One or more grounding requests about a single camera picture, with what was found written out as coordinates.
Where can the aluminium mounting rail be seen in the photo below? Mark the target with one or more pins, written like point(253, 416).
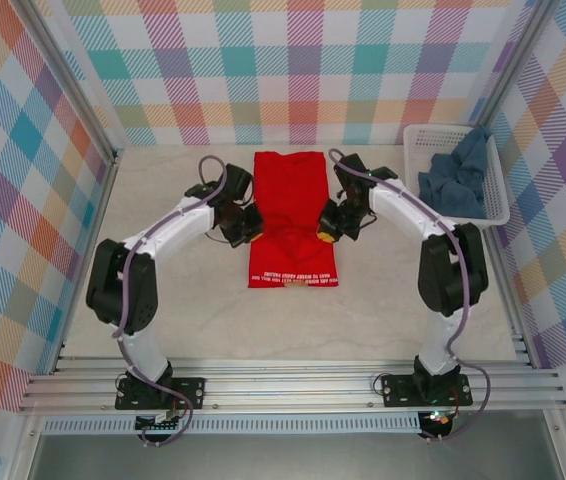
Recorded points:
point(288, 385)

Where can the blue t-shirt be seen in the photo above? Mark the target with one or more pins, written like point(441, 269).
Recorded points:
point(453, 190)

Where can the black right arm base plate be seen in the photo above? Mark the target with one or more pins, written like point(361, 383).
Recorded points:
point(398, 390)

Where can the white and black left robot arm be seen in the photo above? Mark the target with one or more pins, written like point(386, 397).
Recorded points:
point(173, 225)

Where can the aluminium frame post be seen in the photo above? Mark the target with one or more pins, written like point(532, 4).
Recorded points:
point(513, 60)
point(78, 85)

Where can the white plastic basket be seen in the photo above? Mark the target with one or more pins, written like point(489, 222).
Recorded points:
point(415, 145)

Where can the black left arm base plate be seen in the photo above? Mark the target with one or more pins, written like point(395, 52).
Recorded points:
point(190, 392)

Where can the grey metal panel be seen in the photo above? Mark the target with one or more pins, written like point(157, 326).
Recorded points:
point(288, 460)

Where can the red t-shirt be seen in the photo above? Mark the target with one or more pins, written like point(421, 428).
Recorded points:
point(288, 200)

